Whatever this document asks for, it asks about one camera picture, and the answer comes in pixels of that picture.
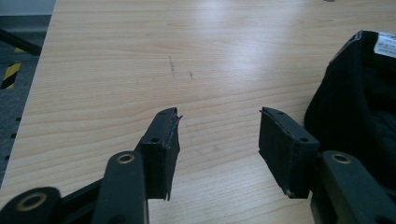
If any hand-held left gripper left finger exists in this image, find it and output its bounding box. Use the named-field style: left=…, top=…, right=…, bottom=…
left=134, top=106, right=184, bottom=202

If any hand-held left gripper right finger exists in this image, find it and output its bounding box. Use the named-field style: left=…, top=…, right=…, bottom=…
left=258, top=106, right=320, bottom=200

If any black cloth garment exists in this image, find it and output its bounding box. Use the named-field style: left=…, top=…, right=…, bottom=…
left=304, top=30, right=396, bottom=190

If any yellow black hazard tape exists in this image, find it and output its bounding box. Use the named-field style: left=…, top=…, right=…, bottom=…
left=0, top=62, right=22, bottom=91

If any black metal stand leg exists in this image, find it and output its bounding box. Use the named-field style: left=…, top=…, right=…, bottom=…
left=0, top=27, right=43, bottom=57

